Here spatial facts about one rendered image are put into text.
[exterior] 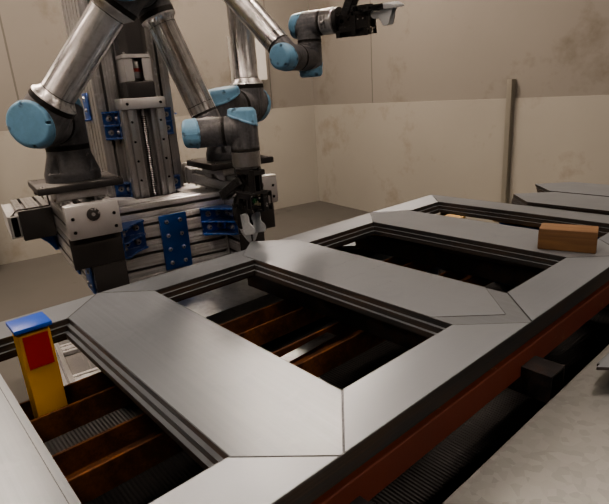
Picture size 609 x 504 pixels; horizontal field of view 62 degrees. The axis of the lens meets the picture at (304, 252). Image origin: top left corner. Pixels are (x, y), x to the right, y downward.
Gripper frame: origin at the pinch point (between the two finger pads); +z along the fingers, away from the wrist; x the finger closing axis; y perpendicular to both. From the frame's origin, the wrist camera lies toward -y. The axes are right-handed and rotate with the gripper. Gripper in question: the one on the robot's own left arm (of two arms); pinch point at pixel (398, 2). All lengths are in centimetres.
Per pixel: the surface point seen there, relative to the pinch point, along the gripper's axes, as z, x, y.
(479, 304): 38, 69, 52
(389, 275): 17, 61, 53
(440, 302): 31, 71, 52
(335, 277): 7, 66, 52
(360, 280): 13, 66, 52
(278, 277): -8, 66, 55
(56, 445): -40, 111, 76
